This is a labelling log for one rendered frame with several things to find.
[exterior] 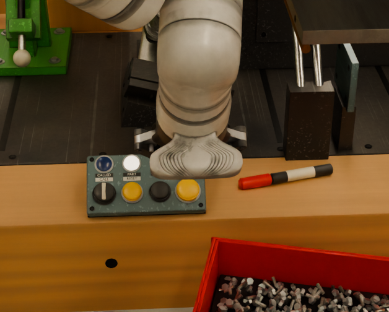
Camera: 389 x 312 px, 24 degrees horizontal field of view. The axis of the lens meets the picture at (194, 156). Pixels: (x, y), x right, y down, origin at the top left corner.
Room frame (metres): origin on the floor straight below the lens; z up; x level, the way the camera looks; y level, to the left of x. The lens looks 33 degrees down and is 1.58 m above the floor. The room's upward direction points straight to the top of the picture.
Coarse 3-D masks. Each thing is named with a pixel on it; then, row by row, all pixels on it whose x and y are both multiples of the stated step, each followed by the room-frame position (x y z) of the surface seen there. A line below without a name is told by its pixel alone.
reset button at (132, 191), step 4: (128, 184) 0.93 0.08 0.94; (132, 184) 0.93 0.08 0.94; (136, 184) 0.93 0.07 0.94; (124, 188) 0.92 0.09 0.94; (128, 188) 0.92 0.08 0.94; (132, 188) 0.92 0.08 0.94; (136, 188) 0.92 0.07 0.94; (140, 188) 0.92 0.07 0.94; (124, 192) 0.92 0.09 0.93; (128, 192) 0.92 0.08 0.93; (132, 192) 0.92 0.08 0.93; (136, 192) 0.92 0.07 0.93; (140, 192) 0.92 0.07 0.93; (124, 196) 0.92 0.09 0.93; (128, 196) 0.91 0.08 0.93; (132, 196) 0.91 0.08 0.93; (136, 196) 0.91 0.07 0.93; (140, 196) 0.92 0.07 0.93; (128, 200) 0.92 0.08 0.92; (132, 200) 0.91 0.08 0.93; (136, 200) 0.92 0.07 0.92
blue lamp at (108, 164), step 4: (100, 160) 0.96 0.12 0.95; (104, 160) 0.96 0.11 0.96; (108, 160) 0.96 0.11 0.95; (96, 164) 0.96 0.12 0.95; (100, 164) 0.95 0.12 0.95; (104, 164) 0.95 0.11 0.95; (108, 164) 0.96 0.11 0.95; (100, 168) 0.95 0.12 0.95; (104, 168) 0.95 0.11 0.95; (108, 168) 0.95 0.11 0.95
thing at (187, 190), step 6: (186, 180) 0.93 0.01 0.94; (192, 180) 0.93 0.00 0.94; (180, 186) 0.93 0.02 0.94; (186, 186) 0.93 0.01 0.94; (192, 186) 0.93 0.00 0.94; (198, 186) 0.93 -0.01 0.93; (180, 192) 0.92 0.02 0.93; (186, 192) 0.92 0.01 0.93; (192, 192) 0.92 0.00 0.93; (198, 192) 0.92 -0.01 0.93; (180, 198) 0.92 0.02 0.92; (186, 198) 0.91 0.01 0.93; (192, 198) 0.92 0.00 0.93
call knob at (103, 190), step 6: (96, 186) 0.92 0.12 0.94; (102, 186) 0.92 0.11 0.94; (108, 186) 0.92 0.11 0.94; (96, 192) 0.92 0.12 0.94; (102, 192) 0.92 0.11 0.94; (108, 192) 0.92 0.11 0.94; (114, 192) 0.92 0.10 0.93; (96, 198) 0.91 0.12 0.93; (102, 198) 0.91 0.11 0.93; (108, 198) 0.91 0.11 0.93
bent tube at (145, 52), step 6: (144, 36) 1.21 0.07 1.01; (144, 42) 1.20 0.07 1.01; (144, 48) 1.19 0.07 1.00; (150, 48) 1.19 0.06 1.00; (156, 48) 1.19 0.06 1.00; (144, 54) 1.18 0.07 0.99; (150, 54) 1.18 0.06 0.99; (156, 54) 1.19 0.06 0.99; (150, 60) 1.17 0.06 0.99; (156, 60) 1.18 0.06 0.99
